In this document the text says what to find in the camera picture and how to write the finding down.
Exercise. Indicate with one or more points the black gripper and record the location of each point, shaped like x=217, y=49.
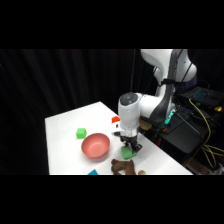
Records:
x=129, y=138

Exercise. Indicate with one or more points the green triangle block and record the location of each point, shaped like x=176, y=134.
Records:
x=126, y=153

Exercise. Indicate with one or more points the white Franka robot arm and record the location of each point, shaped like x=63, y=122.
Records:
x=146, y=103

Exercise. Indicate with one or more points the pink bowl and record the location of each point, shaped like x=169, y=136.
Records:
x=96, y=145

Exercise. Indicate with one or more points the brown plush toy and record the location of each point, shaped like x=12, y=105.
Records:
x=125, y=167

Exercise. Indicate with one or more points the white toy with red top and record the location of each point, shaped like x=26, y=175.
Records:
x=115, y=125

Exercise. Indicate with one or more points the blue block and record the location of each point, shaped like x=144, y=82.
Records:
x=93, y=172

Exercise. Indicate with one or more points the black equipment box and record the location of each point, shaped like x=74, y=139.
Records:
x=181, y=133

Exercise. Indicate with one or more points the small green cube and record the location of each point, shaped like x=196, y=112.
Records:
x=81, y=133

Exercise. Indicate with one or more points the black keyboard with teal lights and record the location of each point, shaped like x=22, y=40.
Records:
x=201, y=94

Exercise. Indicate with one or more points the black curtain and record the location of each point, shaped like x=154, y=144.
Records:
x=66, y=83

